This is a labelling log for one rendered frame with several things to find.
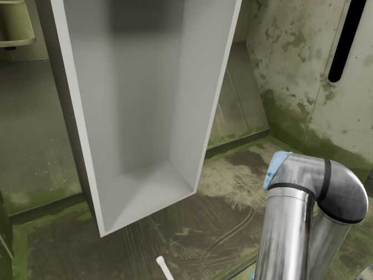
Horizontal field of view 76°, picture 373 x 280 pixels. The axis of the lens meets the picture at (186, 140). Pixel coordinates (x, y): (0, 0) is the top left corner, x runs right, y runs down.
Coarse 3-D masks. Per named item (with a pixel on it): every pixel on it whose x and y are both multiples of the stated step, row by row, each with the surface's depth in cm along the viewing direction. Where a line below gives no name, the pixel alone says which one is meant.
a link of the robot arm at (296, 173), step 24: (288, 168) 62; (312, 168) 61; (288, 192) 58; (312, 192) 59; (264, 216) 61; (288, 216) 55; (312, 216) 58; (264, 240) 55; (288, 240) 52; (264, 264) 52; (288, 264) 49
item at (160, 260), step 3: (159, 258) 114; (162, 258) 114; (159, 261) 113; (162, 261) 113; (159, 264) 113; (162, 264) 112; (165, 264) 113; (162, 267) 112; (165, 267) 112; (165, 270) 111; (168, 270) 111; (165, 273) 110; (168, 273) 110; (168, 276) 109; (171, 276) 109; (168, 279) 108; (171, 279) 108
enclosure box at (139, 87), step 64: (64, 0) 83; (128, 0) 95; (192, 0) 103; (64, 64) 63; (128, 64) 111; (192, 64) 116; (128, 128) 134; (192, 128) 132; (128, 192) 144; (192, 192) 147
